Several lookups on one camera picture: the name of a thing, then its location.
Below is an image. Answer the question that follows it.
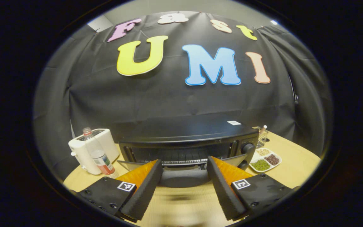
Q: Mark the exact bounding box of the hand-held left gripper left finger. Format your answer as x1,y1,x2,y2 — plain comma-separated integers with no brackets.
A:
78,159,164,220

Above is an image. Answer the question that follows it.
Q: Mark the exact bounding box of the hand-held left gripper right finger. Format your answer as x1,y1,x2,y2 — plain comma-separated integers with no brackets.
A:
207,157,292,220

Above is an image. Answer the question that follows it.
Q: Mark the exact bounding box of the black electric oven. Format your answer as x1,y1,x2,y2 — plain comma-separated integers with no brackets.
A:
118,115,260,189

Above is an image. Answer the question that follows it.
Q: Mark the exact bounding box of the metal oven rack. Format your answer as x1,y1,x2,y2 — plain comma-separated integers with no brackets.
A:
163,159,208,166

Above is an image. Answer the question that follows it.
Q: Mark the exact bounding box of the green mung beans heap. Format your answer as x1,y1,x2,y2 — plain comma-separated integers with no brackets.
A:
251,159,271,172

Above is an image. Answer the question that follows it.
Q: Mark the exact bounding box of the white divided dish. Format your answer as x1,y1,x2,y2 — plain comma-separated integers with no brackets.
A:
249,148,282,173

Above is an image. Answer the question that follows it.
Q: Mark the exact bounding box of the clear plastic bottle red label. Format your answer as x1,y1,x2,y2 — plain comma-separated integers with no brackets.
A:
83,127,119,178

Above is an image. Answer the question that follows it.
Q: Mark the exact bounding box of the dark red beans heap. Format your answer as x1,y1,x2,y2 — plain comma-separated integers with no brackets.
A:
264,154,280,166

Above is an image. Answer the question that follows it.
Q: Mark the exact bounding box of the white toaster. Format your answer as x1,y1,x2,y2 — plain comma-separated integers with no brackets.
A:
68,128,120,175

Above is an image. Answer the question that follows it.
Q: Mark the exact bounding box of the black backdrop cloth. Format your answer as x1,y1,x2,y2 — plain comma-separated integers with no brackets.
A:
33,11,333,180

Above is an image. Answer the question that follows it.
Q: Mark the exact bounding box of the metal wire mesh holder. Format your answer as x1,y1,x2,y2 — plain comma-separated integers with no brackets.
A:
252,126,268,148

